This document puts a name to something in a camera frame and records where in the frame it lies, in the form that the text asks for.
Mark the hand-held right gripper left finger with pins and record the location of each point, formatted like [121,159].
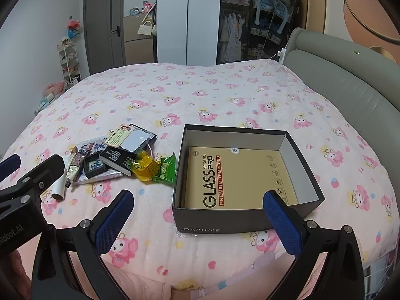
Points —
[114,222]

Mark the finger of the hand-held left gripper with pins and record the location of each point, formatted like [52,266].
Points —
[47,175]
[9,167]

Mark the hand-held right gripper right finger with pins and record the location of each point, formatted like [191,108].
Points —
[281,222]

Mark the white wet wipes pack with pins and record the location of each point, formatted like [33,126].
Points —
[103,179]

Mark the black cardboard box container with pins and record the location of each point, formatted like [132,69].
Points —
[218,218]

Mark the black printed box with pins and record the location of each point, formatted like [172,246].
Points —
[117,159]

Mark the white curved tube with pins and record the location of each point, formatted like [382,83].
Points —
[59,189]

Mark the beige cream tube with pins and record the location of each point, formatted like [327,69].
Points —
[72,170]

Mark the dark patterned pouch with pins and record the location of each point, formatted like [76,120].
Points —
[86,150]

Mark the tan flat package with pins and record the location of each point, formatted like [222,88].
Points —
[243,175]

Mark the green yellow snack packet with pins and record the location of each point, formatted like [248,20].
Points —
[147,167]

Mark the photo card tag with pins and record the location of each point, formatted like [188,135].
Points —
[118,136]

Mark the pale blue wavy card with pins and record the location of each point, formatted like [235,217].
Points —
[137,139]

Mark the dark flat case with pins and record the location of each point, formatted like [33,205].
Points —
[147,128]

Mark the white shelf rack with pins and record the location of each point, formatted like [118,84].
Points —
[67,65]

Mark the pink printed blanket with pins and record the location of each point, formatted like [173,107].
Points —
[218,100]

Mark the red blue toy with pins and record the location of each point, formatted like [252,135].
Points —
[74,28]

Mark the brown cabinet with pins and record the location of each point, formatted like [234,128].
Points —
[137,50]

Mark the grey padded headboard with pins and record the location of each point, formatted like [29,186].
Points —
[343,78]

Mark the grey door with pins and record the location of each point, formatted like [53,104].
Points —
[103,22]

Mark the white power strip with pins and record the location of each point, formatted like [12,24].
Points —
[282,55]

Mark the white handbag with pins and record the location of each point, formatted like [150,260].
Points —
[144,30]

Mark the dark glass cabinet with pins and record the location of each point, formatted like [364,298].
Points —
[247,47]

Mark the pink plush doll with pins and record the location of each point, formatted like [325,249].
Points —
[148,6]

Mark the white wardrobe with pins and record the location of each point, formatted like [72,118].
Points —
[187,18]

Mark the blue plush toy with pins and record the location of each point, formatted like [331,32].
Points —
[268,6]

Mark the black picture frame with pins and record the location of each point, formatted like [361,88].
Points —
[87,165]

